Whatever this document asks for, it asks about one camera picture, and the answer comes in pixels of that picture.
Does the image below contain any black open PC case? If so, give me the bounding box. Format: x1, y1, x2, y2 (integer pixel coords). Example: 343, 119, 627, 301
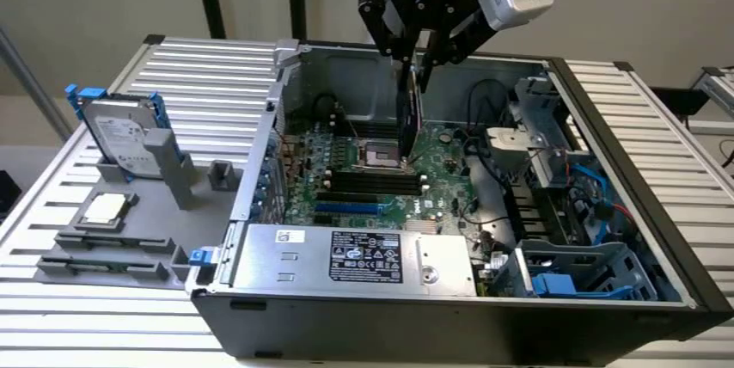
188, 39, 734, 364

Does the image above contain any slatted metal side table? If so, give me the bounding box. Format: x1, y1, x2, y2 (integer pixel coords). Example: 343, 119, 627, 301
686, 65, 734, 137

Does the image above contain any green Dell motherboard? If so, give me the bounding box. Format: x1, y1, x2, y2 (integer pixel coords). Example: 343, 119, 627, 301
279, 120, 477, 236

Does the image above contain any silver power supply unit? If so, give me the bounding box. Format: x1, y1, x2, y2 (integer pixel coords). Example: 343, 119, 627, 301
227, 223, 480, 299

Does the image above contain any black graphics card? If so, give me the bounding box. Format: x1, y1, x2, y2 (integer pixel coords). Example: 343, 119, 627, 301
395, 62, 428, 168

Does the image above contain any blue-grey drive cage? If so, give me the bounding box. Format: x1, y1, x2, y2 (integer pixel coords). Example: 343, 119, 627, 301
496, 237, 662, 302

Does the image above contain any black object at floor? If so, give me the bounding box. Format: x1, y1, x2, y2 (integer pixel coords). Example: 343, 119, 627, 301
0, 169, 22, 215

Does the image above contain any black RAM slot bank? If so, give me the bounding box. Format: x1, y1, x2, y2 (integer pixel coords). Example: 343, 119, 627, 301
329, 169, 427, 198
341, 120, 403, 142

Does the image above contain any hard disk in blue carrier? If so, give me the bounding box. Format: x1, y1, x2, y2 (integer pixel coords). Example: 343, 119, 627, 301
64, 83, 174, 181

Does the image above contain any black cable loop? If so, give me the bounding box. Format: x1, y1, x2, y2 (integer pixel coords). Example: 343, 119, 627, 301
464, 78, 517, 159

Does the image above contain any grey slanted metal pole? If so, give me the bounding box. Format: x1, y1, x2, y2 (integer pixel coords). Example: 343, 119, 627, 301
0, 25, 74, 142

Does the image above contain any blue expansion slot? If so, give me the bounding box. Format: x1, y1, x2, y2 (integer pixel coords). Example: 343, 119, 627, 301
313, 201, 384, 218

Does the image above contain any grey fan duct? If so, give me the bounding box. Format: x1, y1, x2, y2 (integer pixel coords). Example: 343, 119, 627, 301
484, 126, 533, 172

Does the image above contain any grey parts rack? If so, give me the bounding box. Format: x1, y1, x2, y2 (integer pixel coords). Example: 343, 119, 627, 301
36, 129, 243, 288

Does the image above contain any CPU socket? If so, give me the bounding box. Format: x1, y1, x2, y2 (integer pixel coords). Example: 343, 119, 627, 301
356, 138, 412, 170

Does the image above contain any blue SATA wire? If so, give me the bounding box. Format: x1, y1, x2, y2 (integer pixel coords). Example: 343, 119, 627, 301
565, 160, 610, 238

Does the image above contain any silver CPU chip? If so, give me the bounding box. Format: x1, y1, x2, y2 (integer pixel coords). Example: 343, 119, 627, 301
77, 193, 130, 228

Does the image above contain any blue case latch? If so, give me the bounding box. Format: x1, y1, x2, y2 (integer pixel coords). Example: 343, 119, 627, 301
190, 246, 217, 267

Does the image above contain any grey metal disk bay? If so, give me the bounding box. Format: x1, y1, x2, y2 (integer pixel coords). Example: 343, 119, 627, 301
511, 77, 592, 189

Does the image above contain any copper chipset heatsink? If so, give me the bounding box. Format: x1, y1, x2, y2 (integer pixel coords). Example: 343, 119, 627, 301
403, 218, 436, 235

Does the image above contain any black box behind table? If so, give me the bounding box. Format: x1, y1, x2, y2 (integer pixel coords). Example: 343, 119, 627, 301
648, 86, 707, 119

